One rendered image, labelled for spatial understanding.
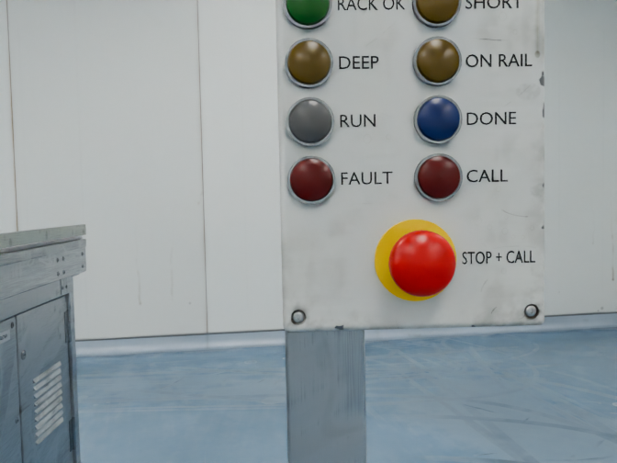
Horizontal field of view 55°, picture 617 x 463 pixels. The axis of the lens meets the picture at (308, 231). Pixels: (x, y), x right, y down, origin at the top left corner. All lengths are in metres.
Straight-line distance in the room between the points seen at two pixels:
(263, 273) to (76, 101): 1.65
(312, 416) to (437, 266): 0.17
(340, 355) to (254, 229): 3.61
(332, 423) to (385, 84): 0.25
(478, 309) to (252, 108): 3.74
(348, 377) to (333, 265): 0.11
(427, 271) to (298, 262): 0.08
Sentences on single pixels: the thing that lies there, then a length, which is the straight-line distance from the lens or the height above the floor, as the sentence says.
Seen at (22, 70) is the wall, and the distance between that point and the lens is 4.31.
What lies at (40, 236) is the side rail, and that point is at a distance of 1.63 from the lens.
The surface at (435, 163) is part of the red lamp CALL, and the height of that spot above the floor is 1.00.
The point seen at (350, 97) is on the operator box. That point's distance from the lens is 0.38.
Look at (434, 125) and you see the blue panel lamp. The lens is 0.38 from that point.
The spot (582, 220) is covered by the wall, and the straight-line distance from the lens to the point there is 4.81.
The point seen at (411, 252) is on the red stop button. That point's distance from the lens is 0.35.
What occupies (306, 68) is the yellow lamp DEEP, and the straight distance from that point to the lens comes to 0.38.
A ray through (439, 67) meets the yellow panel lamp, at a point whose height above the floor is 1.06.
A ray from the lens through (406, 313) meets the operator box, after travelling 0.39.
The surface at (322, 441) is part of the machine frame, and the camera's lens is 0.47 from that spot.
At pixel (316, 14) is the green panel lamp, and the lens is 0.38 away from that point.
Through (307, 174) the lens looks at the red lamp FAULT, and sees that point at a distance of 0.37.
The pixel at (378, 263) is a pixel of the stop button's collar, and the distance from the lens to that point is 0.38.
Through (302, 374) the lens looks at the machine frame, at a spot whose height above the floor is 0.85.
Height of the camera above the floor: 0.98
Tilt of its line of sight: 3 degrees down
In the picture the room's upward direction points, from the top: 1 degrees counter-clockwise
